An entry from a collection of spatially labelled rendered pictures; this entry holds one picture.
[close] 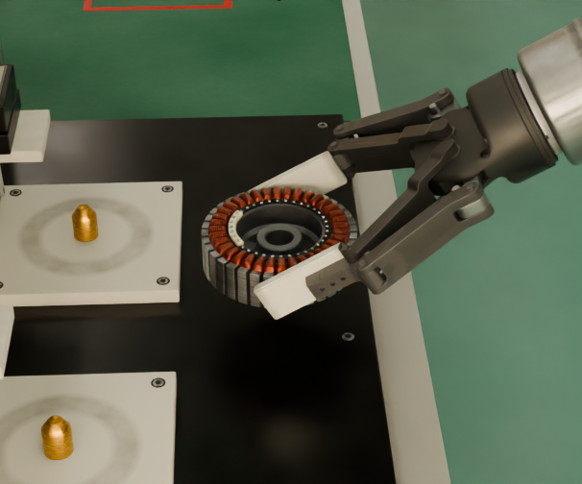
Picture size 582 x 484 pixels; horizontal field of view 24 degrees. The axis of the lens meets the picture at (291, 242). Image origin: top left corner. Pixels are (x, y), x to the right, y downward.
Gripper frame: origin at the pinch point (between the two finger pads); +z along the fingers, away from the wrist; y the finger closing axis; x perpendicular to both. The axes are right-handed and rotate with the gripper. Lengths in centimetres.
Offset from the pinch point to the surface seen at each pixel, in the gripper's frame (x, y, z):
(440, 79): -93, 171, 6
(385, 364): -11.5, -3.6, -1.9
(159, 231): -0.1, 9.6, 10.9
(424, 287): -87, 101, 17
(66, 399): 2.8, -9.9, 16.1
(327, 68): -10.7, 41.3, -1.4
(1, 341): 12.7, -15.3, 13.5
